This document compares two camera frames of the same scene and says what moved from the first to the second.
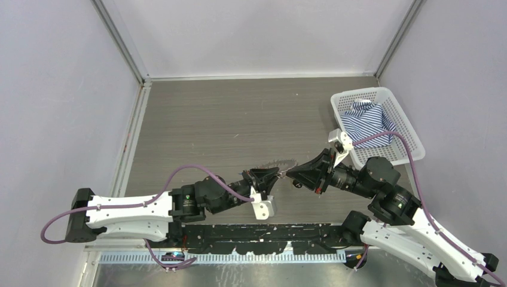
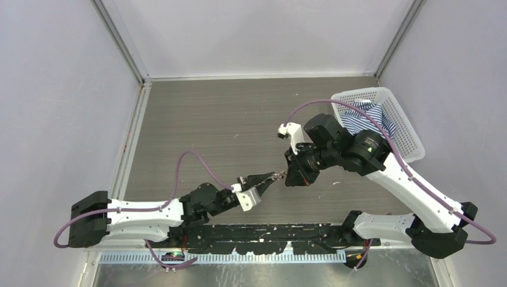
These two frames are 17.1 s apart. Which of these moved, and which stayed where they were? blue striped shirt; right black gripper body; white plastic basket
Moved: right black gripper body
Stayed: white plastic basket; blue striped shirt
